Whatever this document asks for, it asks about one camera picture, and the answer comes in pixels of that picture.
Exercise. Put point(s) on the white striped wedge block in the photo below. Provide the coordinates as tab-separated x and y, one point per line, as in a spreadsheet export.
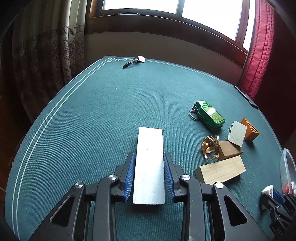
236	133

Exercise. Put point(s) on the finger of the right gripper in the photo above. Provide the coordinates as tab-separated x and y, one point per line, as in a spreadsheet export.
285	200
275	211

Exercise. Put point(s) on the red quilted curtain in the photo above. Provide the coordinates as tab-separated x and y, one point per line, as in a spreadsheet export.
260	49

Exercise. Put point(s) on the brown wooden window frame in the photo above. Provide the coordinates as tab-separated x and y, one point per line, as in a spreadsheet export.
219	26

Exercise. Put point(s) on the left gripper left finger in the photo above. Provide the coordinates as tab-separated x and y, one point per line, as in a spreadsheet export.
68	220

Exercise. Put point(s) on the green jar-shaped keychain pouch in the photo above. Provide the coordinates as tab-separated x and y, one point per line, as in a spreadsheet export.
209	115

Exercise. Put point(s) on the black remote control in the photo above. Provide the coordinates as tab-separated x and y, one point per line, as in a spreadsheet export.
249	100

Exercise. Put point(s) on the small brown wooden block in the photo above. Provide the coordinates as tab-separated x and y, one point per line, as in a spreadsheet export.
228	150

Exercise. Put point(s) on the red object in bowl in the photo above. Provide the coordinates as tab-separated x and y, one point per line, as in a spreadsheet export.
289	188

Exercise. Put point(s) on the gold metal ornament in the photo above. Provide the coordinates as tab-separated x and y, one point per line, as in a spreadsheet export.
210	147

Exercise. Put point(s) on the clear plastic bowl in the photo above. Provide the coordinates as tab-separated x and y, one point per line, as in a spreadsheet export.
287	168

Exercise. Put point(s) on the wristwatch with black strap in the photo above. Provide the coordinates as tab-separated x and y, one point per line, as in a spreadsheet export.
138	59

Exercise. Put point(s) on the light wooden rectangular block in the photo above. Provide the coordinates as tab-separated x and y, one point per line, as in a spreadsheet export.
220	171

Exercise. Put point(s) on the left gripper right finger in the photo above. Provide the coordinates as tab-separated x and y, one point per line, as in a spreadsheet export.
228	218

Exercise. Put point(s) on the orange striped wedge block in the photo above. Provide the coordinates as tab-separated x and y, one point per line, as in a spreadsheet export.
251	131

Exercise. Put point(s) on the beige patterned curtain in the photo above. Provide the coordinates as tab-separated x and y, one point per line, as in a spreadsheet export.
47	50

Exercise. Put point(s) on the white rectangular foam block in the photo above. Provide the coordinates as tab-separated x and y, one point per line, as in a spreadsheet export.
149	184

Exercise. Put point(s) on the white green mahjong tile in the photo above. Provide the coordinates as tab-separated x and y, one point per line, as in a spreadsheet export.
268	190

